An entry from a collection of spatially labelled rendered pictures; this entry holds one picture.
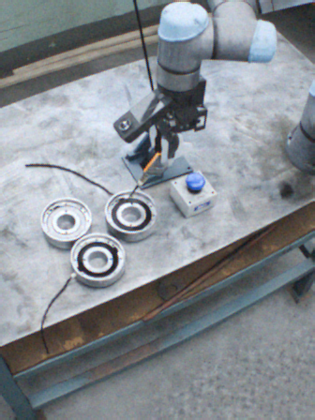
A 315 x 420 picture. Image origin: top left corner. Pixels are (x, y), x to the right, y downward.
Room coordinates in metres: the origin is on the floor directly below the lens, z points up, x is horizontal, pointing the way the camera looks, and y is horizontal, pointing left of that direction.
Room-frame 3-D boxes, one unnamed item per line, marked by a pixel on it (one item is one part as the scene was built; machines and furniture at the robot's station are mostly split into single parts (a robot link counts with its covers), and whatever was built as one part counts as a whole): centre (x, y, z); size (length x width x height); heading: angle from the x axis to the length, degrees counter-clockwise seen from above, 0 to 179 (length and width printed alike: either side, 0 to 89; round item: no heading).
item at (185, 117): (0.74, -0.02, 1.07); 0.09 x 0.08 x 0.12; 122
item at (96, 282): (0.54, 0.10, 0.82); 0.10 x 0.10 x 0.04
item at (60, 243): (0.62, 0.18, 0.82); 0.10 x 0.10 x 0.04
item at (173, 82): (0.74, -0.01, 1.15); 0.08 x 0.08 x 0.05
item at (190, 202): (0.73, -0.08, 0.82); 0.08 x 0.07 x 0.05; 125
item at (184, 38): (0.74, -0.02, 1.23); 0.09 x 0.08 x 0.11; 98
